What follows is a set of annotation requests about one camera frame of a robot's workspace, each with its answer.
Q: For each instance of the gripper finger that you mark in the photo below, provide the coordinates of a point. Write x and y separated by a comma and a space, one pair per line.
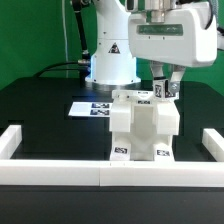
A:
156, 69
177, 72

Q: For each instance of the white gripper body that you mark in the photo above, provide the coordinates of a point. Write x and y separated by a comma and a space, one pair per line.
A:
182, 39

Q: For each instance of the white chair back part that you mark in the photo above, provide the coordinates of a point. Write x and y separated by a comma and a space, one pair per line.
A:
166, 117

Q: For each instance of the white chair seat part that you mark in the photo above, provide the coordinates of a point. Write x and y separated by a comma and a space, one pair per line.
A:
145, 140

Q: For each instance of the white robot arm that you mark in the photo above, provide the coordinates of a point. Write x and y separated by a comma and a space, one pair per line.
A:
113, 64

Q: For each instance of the white base tag sheet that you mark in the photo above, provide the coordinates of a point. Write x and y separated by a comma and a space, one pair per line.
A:
90, 109

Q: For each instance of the white obstacle fence wall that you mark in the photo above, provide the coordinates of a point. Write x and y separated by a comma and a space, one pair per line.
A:
102, 173

